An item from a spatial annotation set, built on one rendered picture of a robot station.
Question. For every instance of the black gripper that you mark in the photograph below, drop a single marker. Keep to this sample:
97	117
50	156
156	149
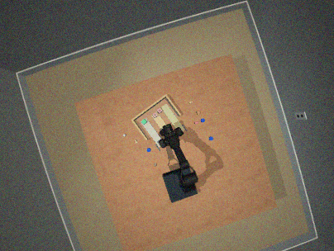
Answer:
162	142

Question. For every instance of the pale yellow flat strip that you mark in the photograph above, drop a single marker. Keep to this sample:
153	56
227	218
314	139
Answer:
177	124

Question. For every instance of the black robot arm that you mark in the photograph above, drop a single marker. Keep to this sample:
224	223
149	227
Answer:
172	140

